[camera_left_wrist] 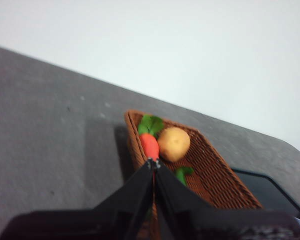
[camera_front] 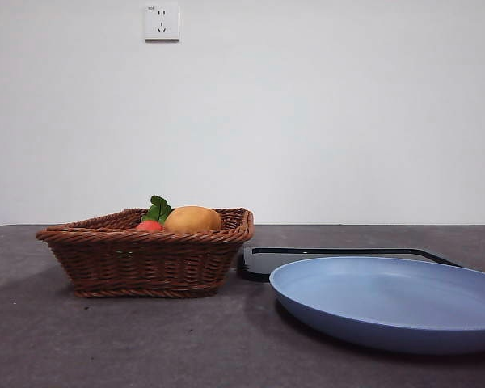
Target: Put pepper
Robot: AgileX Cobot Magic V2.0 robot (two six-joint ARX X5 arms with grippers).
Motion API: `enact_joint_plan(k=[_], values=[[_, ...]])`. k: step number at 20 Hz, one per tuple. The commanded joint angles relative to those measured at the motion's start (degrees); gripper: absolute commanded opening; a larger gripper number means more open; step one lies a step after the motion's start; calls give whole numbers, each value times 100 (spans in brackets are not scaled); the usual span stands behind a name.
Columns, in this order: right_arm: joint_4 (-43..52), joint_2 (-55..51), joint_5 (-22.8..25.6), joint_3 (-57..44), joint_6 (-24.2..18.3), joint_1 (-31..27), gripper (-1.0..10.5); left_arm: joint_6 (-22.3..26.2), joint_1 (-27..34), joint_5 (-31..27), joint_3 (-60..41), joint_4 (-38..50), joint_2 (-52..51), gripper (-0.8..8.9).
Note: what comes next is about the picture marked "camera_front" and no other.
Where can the black flat tray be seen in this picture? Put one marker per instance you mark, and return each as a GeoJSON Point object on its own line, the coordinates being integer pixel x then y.
{"type": "Point", "coordinates": [254, 266]}

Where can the white wall socket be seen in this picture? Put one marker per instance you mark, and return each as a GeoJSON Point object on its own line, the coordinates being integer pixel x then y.
{"type": "Point", "coordinates": [162, 24]}

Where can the brown wicker basket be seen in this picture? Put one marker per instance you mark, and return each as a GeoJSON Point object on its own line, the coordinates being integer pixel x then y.
{"type": "Point", "coordinates": [145, 262]}

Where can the yellow-brown potato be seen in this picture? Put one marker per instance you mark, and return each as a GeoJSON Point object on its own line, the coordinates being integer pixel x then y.
{"type": "Point", "coordinates": [192, 220]}

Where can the orange carrot with green leaves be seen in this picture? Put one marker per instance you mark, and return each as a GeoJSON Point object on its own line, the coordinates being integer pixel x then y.
{"type": "Point", "coordinates": [149, 226]}

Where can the blue round plate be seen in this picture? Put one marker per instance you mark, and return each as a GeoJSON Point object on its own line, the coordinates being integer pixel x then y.
{"type": "Point", "coordinates": [388, 323]}

